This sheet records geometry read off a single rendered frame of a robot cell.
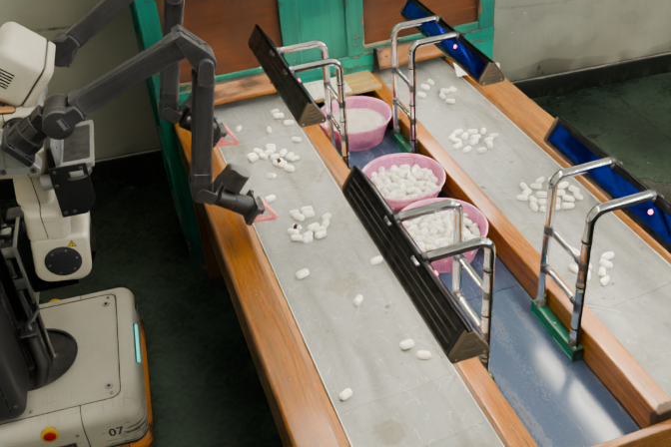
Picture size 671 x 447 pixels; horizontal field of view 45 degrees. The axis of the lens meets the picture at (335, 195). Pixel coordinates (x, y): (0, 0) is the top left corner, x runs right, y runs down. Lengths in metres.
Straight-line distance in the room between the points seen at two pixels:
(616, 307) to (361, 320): 0.64
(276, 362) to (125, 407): 0.80
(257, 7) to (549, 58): 2.06
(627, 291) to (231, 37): 1.62
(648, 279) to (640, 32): 2.71
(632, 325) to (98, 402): 1.58
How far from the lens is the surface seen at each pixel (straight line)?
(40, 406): 2.74
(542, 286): 2.12
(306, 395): 1.88
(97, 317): 2.97
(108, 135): 4.12
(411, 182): 2.57
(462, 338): 1.52
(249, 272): 2.22
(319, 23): 3.06
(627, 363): 1.99
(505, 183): 2.56
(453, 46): 2.62
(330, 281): 2.20
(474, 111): 2.95
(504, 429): 1.82
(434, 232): 2.35
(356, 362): 1.98
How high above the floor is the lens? 2.17
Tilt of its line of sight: 35 degrees down
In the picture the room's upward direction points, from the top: 5 degrees counter-clockwise
